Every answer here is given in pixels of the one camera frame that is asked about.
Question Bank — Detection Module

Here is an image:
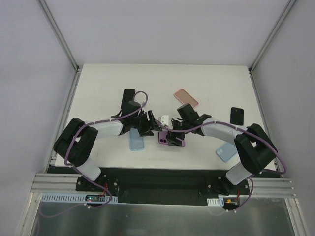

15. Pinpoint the aluminium front rail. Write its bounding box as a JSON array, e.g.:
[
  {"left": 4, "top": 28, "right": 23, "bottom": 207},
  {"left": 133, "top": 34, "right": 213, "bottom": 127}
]
[{"left": 31, "top": 173, "right": 297, "bottom": 199}]

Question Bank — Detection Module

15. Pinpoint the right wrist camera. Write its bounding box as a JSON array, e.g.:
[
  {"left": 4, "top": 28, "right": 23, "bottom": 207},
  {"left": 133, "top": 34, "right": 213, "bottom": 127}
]
[{"left": 158, "top": 115, "right": 169, "bottom": 126}]

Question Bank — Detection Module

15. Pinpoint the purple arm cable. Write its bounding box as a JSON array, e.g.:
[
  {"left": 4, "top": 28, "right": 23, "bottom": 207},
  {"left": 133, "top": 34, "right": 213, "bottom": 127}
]
[
  {"left": 155, "top": 119, "right": 288, "bottom": 216},
  {"left": 39, "top": 90, "right": 149, "bottom": 218}
]

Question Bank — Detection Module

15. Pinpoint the white cable duct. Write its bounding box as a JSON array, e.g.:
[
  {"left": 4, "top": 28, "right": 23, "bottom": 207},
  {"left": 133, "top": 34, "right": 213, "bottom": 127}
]
[
  {"left": 207, "top": 196, "right": 240, "bottom": 207},
  {"left": 41, "top": 193, "right": 118, "bottom": 204}
]

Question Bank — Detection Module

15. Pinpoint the aluminium frame post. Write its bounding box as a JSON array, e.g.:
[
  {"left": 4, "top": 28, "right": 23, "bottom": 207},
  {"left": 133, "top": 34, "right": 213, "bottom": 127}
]
[
  {"left": 248, "top": 0, "right": 298, "bottom": 73},
  {"left": 36, "top": 0, "right": 83, "bottom": 73}
]

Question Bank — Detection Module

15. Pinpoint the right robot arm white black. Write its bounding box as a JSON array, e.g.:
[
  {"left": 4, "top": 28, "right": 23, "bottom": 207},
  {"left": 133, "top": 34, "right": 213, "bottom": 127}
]
[{"left": 169, "top": 104, "right": 278, "bottom": 194}]

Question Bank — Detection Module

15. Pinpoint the black phone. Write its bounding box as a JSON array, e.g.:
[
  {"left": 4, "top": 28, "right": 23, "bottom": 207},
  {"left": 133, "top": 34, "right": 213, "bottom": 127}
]
[
  {"left": 230, "top": 107, "right": 244, "bottom": 125},
  {"left": 121, "top": 88, "right": 136, "bottom": 110}
]

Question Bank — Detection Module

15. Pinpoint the left white cable duct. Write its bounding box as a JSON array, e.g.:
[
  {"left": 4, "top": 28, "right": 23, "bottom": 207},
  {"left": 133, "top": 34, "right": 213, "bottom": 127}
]
[{"left": 41, "top": 193, "right": 118, "bottom": 204}]

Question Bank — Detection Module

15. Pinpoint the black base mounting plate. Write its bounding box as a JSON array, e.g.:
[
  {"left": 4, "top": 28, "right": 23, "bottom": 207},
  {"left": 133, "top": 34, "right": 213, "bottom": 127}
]
[{"left": 46, "top": 166, "right": 281, "bottom": 205}]

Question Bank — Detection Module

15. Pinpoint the pink phone case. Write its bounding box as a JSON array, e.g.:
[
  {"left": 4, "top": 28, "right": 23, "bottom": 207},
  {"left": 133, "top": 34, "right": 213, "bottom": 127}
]
[{"left": 174, "top": 88, "right": 199, "bottom": 108}]

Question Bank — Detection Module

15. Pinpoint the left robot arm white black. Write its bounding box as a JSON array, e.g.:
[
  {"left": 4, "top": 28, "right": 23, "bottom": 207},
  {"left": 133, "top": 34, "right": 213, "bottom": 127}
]
[{"left": 53, "top": 101, "right": 159, "bottom": 191}]

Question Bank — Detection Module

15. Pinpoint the left aluminium frame post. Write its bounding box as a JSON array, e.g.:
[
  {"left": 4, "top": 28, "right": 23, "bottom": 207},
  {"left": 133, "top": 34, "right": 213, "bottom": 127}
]
[{"left": 36, "top": 0, "right": 83, "bottom": 73}]

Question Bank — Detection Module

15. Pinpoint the right white cable duct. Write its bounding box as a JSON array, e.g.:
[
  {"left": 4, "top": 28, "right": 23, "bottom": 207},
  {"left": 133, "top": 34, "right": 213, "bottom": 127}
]
[{"left": 207, "top": 196, "right": 240, "bottom": 207}]

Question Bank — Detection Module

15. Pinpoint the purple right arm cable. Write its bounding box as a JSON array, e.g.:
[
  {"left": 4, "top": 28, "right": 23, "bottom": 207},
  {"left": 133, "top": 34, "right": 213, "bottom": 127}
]
[{"left": 155, "top": 119, "right": 288, "bottom": 216}]

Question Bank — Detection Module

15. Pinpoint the right aluminium frame post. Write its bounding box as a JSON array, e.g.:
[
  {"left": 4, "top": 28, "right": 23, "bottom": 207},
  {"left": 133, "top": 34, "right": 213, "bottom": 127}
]
[{"left": 248, "top": 0, "right": 298, "bottom": 73}]

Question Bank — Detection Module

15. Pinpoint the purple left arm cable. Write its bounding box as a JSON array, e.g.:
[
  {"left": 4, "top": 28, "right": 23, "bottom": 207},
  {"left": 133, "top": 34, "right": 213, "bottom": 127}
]
[{"left": 39, "top": 90, "right": 149, "bottom": 218}]

